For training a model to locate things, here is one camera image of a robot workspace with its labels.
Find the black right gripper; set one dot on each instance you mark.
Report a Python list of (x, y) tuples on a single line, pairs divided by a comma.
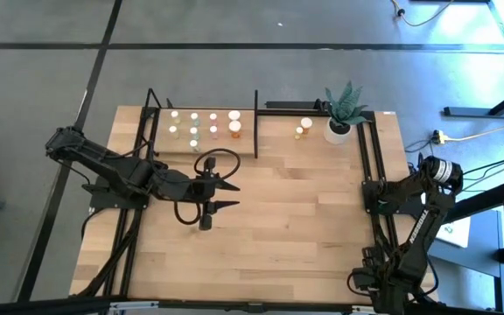
[(387, 284)]

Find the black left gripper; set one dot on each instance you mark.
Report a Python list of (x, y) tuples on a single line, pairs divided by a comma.
[(199, 190)]

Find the large orange medicine bottle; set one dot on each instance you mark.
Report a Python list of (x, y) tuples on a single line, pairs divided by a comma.
[(234, 115), (235, 128)]

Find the small orange medicine bottle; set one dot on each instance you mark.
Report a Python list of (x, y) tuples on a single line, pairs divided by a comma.
[(306, 123)]

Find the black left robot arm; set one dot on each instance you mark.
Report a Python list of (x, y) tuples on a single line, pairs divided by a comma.
[(125, 172)]

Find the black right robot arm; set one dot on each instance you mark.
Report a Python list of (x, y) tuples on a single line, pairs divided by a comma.
[(418, 227)]

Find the white paper sheet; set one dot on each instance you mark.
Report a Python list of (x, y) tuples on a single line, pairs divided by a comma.
[(455, 234)]

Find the grey cabinet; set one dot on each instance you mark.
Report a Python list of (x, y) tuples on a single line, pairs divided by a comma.
[(475, 258)]

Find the black metal beam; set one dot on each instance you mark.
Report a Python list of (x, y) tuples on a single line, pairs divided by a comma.
[(484, 199)]

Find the snake plant white pot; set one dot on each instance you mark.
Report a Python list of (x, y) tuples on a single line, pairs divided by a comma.
[(344, 116)]

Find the black metal stand foot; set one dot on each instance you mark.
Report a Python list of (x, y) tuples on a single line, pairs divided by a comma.
[(475, 112)]

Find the wooden shelf black metal frame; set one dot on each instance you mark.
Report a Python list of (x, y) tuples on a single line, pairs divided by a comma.
[(217, 146)]

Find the black aluminium rig frame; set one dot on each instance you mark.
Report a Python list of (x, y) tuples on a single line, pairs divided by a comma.
[(252, 307)]

